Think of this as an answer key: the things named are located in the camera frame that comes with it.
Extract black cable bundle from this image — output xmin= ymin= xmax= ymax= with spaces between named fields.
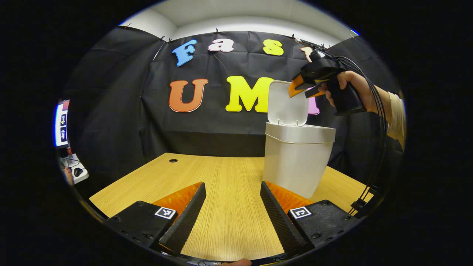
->
xmin=296 ymin=37 xmax=388 ymax=218

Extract white desktop garbage bin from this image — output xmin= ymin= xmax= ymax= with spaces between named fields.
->
xmin=262 ymin=80 xmax=336 ymax=199

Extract wooden desktop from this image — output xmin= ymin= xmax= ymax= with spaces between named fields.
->
xmin=89 ymin=153 xmax=374 ymax=262

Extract computer monitor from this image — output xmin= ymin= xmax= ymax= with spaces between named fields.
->
xmin=55 ymin=100 xmax=71 ymax=148

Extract black backdrop cloth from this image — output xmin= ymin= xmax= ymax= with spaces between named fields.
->
xmin=65 ymin=26 xmax=405 ymax=200

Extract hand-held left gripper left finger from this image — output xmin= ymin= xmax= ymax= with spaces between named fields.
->
xmin=106 ymin=182 xmax=207 ymax=256

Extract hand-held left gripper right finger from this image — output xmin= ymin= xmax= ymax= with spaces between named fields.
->
xmin=260 ymin=181 xmax=361 ymax=255

